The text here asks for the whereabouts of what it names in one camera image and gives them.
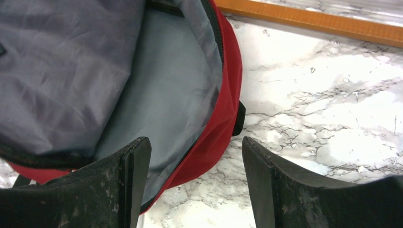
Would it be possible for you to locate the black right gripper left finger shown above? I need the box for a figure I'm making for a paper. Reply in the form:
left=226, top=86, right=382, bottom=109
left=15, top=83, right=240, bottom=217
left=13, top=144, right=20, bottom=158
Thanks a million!
left=0, top=137, right=151, bottom=228

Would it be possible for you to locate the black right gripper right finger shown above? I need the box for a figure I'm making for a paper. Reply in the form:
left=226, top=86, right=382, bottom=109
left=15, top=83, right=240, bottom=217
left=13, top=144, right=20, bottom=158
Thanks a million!
left=242, top=137, right=403, bottom=228

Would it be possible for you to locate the red backpack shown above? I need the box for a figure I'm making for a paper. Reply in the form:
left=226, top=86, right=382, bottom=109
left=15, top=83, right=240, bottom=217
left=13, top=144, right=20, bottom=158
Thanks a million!
left=0, top=0, right=245, bottom=213

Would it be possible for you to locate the wooden two-tier shelf rack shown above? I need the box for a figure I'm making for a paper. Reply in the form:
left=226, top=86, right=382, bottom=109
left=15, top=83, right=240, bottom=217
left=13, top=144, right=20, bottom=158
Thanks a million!
left=215, top=0, right=403, bottom=48

